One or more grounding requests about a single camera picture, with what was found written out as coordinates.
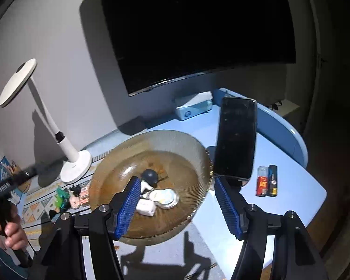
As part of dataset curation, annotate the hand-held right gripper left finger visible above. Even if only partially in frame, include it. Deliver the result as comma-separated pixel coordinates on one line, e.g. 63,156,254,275
32,176,142,280

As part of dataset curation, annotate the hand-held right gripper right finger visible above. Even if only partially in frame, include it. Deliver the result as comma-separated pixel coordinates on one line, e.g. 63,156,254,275
214,177,329,280

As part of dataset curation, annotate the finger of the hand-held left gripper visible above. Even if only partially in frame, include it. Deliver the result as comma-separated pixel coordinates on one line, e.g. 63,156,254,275
13,165,51,183

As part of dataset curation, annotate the green toy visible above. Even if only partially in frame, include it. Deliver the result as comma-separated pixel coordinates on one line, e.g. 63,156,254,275
55,187,72,210

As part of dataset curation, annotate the amber ribbed glass bowl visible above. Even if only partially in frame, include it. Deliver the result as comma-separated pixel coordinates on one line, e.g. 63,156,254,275
88,130,215,240

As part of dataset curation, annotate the person's left hand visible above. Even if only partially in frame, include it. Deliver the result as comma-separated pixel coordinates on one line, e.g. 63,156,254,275
0,207,28,252

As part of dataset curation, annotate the white charger cube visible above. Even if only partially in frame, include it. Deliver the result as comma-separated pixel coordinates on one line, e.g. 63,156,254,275
136,199,156,217

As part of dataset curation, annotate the blue illustrated book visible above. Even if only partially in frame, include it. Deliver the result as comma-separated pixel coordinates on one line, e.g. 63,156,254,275
0,156,32,210

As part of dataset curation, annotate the round silver tin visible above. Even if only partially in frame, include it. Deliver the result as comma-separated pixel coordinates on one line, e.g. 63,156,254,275
147,189,180,210

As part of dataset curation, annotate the patterned table mat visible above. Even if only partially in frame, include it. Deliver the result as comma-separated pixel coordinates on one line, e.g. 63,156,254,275
13,149,120,257

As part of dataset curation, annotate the dark blue round object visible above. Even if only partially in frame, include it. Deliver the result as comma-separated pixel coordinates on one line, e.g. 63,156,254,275
141,168,161,187

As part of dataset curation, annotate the red lighter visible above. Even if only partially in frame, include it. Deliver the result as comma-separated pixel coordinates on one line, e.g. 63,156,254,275
256,166,268,197

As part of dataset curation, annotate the white desk lamp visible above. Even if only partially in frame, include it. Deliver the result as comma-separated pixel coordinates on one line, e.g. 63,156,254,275
0,58,92,185

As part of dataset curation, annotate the black lighter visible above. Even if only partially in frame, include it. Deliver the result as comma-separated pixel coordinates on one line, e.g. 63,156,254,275
267,165,279,197

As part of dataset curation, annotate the black smartphone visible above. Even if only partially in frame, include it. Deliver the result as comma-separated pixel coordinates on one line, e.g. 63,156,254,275
213,97,257,183

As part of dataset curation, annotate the light blue tissue box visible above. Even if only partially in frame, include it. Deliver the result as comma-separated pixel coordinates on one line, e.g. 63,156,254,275
175,91,214,120

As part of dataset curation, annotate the black flat screen monitor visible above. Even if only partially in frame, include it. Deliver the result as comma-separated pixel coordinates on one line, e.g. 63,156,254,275
97,0,296,97

